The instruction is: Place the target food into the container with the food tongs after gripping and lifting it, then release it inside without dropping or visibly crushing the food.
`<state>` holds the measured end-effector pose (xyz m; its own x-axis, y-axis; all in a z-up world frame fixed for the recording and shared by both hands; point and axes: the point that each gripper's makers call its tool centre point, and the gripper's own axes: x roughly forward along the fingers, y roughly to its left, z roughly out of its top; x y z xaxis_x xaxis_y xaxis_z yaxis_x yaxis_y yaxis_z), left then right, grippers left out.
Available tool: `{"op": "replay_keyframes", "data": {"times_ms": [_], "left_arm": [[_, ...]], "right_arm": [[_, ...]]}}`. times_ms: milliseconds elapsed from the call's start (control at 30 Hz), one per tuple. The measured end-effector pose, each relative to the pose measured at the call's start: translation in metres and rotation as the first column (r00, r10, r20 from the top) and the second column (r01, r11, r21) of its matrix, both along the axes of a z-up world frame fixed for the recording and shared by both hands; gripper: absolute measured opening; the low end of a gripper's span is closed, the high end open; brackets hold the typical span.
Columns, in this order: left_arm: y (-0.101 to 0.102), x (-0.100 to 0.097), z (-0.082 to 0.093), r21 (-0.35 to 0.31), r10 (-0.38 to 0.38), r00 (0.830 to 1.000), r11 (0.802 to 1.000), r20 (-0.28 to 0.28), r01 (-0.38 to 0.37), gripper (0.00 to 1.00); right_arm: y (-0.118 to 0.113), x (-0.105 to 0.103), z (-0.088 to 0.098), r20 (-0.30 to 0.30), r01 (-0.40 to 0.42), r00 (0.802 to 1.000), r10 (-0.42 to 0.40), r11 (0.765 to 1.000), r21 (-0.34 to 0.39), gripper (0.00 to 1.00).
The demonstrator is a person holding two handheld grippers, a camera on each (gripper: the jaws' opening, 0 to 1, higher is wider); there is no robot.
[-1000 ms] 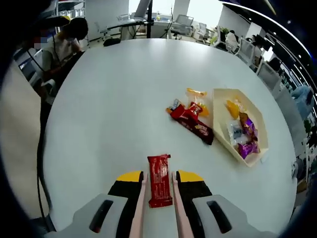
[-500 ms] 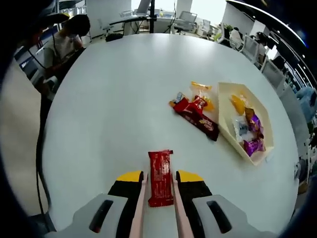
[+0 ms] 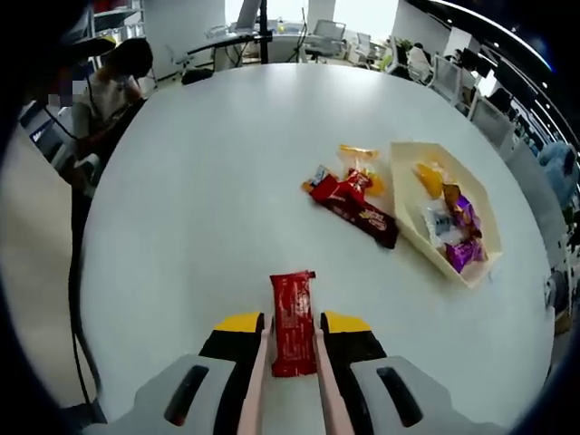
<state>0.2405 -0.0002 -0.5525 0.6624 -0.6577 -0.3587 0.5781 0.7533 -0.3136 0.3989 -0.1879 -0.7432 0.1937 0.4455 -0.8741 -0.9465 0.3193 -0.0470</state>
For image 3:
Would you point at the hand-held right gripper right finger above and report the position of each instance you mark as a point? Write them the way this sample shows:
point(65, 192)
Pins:
point(358, 349)

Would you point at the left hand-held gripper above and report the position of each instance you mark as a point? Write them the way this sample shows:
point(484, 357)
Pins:
point(87, 164)

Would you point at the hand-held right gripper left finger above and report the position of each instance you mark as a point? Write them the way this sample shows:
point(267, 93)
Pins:
point(226, 349)

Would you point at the red food snack bar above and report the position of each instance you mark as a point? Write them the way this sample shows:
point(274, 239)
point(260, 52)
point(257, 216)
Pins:
point(294, 326)

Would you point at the dark red long food bar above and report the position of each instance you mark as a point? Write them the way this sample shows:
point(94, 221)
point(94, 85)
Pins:
point(362, 217)

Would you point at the purple food candy packet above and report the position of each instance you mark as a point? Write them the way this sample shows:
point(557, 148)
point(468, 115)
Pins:
point(466, 209)
point(464, 254)

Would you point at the white blue food packet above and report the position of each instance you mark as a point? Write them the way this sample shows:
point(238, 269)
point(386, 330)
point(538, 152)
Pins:
point(438, 224)

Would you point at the cream hexagonal container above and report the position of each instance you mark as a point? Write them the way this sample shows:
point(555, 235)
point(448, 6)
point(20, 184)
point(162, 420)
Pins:
point(408, 199)

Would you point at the small red food packet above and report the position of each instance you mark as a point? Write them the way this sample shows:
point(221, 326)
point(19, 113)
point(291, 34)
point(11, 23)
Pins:
point(358, 181)

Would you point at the small blue white food candy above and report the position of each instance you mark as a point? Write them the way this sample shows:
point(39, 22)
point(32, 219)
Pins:
point(317, 176)

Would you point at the yellow food packet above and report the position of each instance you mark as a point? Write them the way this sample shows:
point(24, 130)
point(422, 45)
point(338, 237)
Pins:
point(429, 179)

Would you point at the clear orange food packet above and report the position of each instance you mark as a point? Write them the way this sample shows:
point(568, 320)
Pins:
point(360, 155)

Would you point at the black computer mouse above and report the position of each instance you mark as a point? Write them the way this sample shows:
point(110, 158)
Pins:
point(197, 75)

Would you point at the white storage shelf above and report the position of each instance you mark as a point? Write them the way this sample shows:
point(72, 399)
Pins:
point(118, 18)

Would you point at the grey crumpled cloth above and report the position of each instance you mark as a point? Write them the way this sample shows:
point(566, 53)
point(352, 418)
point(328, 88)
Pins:
point(558, 290)

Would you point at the grey laptop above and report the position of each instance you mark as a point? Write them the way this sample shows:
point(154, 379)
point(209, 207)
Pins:
point(247, 13)

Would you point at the white office desk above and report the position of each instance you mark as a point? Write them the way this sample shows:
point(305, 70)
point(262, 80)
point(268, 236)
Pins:
point(285, 41)

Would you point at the row of white office chairs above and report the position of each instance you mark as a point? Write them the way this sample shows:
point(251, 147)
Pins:
point(448, 77)

